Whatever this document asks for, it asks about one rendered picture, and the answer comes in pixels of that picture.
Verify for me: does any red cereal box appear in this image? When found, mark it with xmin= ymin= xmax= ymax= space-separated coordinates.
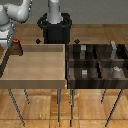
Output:
xmin=8 ymin=38 xmax=24 ymax=57

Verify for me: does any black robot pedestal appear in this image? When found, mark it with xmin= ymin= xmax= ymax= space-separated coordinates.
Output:
xmin=36 ymin=12 xmax=73 ymax=45

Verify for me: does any light wooden bin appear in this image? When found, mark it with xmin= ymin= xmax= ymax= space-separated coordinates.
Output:
xmin=0 ymin=43 xmax=68 ymax=90

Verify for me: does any small grey can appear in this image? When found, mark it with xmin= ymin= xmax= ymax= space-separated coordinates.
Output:
xmin=112 ymin=65 xmax=122 ymax=78

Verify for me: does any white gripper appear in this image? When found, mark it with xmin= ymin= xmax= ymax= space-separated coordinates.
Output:
xmin=0 ymin=23 xmax=17 ymax=48

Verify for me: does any slim grey bottle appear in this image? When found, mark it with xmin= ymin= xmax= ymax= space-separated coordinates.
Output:
xmin=110 ymin=40 xmax=118 ymax=60

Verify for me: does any small black marker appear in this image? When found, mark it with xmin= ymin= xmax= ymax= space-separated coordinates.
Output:
xmin=74 ymin=38 xmax=81 ymax=45
xmin=35 ymin=38 xmax=41 ymax=45

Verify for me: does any small grey cube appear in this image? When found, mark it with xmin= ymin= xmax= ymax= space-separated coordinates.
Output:
xmin=81 ymin=69 xmax=89 ymax=78

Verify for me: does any dark wooden compartment bin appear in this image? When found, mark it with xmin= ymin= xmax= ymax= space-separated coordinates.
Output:
xmin=65 ymin=42 xmax=128 ymax=90

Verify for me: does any tall grey block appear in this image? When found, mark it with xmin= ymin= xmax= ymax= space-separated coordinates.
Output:
xmin=79 ymin=45 xmax=87 ymax=60

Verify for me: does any thin metal table leg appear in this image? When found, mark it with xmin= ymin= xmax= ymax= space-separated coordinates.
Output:
xmin=100 ymin=88 xmax=108 ymax=105
xmin=105 ymin=88 xmax=125 ymax=128
xmin=69 ymin=88 xmax=75 ymax=128
xmin=7 ymin=88 xmax=26 ymax=128
xmin=56 ymin=88 xmax=62 ymax=123
xmin=22 ymin=88 xmax=31 ymax=105

